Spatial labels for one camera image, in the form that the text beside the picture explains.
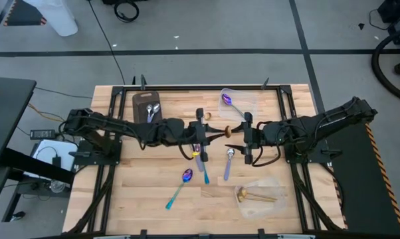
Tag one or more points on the white board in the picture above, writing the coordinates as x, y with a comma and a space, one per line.
47, 149

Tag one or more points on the black desk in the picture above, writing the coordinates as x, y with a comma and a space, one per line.
7, 113

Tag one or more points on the black power adapter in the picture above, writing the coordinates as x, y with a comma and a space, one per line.
42, 134

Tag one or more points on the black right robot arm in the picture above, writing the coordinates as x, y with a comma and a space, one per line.
319, 129

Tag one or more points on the dark grey translucent bin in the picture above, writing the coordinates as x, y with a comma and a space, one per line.
140, 99

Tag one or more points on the black mat hazard stripe edge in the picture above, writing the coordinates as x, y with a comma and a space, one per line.
22, 15

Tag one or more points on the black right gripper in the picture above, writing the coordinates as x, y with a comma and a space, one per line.
253, 137

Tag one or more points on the clear plastic cup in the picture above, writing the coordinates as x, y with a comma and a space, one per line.
57, 186

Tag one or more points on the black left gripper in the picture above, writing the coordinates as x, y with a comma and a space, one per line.
198, 132

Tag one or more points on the black equipment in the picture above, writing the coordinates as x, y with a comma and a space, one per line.
397, 13

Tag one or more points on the small black charger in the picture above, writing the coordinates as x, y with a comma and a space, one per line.
56, 161

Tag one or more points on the clear plastic bin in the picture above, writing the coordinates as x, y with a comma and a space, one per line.
243, 99
269, 212

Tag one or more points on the black equipment case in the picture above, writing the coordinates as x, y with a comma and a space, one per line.
133, 1

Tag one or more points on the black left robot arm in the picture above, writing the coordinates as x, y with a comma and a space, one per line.
120, 126

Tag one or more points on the black platform hazard stripe edge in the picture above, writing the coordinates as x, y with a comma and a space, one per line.
359, 186

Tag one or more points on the black aluminium table frame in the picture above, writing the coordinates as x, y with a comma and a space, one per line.
203, 88

